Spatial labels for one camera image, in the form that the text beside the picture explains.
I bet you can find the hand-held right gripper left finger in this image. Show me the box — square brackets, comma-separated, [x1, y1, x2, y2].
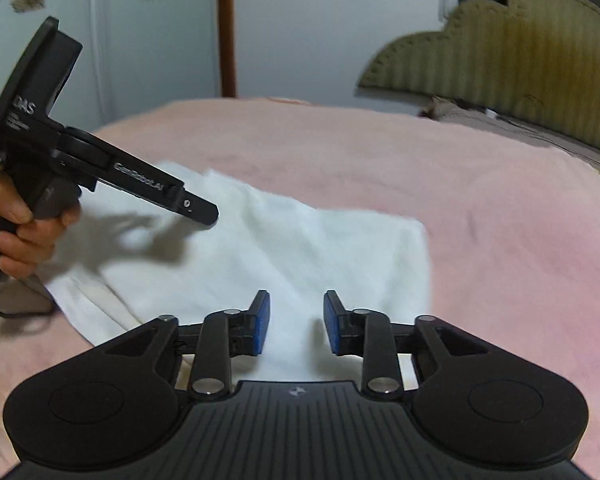
[102, 290, 271, 401]

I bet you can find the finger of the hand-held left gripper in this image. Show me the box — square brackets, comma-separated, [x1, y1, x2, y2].
[171, 185, 219, 226]

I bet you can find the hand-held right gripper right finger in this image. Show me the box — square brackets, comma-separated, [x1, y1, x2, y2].
[323, 290, 496, 401]

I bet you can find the white towel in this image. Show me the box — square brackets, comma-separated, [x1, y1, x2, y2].
[44, 161, 433, 391]

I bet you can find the person's left hand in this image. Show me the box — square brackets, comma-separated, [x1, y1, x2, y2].
[0, 166, 83, 279]

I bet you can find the pink bed blanket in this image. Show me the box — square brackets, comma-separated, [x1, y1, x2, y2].
[0, 96, 600, 480]

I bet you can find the grey pillow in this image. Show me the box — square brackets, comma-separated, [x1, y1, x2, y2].
[417, 94, 600, 181]

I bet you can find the olive padded headboard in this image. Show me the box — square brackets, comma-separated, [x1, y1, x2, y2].
[357, 0, 600, 153]

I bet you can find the brown wooden door frame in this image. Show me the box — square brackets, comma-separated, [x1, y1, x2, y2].
[217, 0, 238, 98]

